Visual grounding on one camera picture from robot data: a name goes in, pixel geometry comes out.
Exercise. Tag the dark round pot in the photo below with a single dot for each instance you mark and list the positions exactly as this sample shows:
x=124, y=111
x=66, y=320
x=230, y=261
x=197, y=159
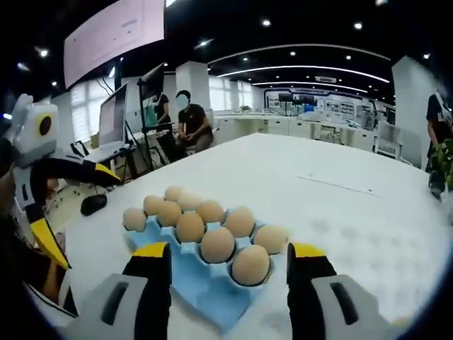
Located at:
x=437, y=187

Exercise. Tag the green plant in white vase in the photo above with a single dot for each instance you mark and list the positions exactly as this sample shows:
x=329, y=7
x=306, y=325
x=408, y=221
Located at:
x=444, y=159

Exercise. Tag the black computer mouse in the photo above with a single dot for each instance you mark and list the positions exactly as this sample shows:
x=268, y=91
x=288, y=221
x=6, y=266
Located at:
x=93, y=205

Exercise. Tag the large wall screen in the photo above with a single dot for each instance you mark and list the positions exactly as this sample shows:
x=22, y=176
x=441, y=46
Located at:
x=113, y=35

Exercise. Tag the person's left hand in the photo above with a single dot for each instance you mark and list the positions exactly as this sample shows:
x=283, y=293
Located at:
x=52, y=187

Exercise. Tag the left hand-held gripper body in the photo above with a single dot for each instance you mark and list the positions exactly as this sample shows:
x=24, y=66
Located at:
x=35, y=134

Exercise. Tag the white table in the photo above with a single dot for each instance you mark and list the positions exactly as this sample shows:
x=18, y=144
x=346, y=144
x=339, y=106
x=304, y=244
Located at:
x=301, y=159

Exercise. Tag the teal bag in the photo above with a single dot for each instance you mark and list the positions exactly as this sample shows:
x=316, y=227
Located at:
x=150, y=112

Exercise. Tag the white dimpled foam board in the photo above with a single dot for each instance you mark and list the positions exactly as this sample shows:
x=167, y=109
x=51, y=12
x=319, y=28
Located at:
x=354, y=255

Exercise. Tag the group of tan eggs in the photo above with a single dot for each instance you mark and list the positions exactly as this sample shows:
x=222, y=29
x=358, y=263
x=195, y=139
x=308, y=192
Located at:
x=217, y=244

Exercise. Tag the white office desk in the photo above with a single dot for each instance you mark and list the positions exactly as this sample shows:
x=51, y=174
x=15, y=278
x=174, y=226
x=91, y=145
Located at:
x=106, y=154

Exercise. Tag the black monitor on tripod stand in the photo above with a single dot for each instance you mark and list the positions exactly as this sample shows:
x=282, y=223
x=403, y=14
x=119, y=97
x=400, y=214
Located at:
x=153, y=81

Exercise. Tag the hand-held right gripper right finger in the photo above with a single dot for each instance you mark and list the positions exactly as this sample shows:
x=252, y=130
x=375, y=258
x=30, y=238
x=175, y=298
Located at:
x=308, y=283

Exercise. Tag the blue egg tray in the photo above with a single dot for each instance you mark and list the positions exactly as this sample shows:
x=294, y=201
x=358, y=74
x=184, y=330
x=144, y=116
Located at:
x=212, y=294

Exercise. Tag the white slatted chair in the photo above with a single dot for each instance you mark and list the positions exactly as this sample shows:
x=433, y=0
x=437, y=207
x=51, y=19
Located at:
x=388, y=140

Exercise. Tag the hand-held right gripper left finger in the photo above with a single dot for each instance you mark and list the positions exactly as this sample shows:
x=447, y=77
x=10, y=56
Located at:
x=148, y=283

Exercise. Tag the long white counter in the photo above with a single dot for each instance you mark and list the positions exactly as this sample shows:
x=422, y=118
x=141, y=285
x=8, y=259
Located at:
x=276, y=124

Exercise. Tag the silver computer monitor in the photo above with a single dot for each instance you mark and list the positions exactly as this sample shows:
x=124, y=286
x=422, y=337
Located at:
x=113, y=117

